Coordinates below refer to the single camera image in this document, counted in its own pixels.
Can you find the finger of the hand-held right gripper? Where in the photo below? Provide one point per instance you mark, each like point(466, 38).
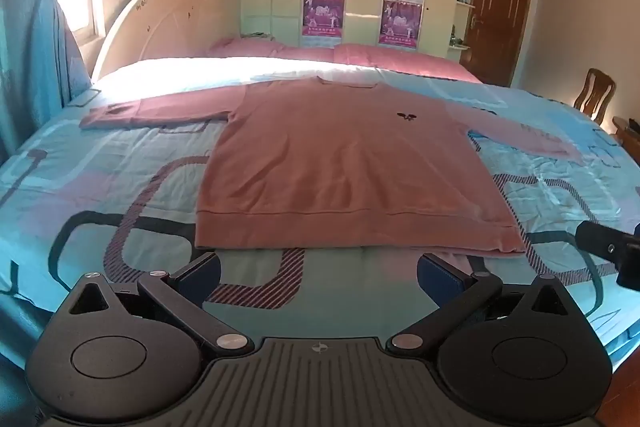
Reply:
point(602, 242)
point(630, 274)

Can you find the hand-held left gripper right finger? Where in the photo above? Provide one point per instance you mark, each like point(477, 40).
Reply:
point(440, 279)

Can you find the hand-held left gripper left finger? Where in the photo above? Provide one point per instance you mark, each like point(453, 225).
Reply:
point(200, 279)

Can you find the pink sweater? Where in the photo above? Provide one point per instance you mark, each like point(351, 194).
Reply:
point(325, 157)

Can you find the wooden side table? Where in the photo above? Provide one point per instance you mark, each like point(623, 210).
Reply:
point(627, 134)

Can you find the wooden chair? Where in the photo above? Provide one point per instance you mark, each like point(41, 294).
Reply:
point(595, 94)

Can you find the bed with blue patterned sheet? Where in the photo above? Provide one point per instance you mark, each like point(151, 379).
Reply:
point(100, 167)

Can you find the pink pillows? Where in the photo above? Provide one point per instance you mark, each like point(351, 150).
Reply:
point(400, 59)

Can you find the brown wooden door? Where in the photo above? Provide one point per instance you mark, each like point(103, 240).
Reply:
point(500, 7)

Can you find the cream round headboard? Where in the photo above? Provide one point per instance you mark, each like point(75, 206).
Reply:
point(160, 22)

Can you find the blue curtain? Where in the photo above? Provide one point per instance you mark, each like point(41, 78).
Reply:
point(30, 32)

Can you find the purple wall poster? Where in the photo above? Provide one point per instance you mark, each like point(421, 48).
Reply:
point(323, 19)
point(400, 23)

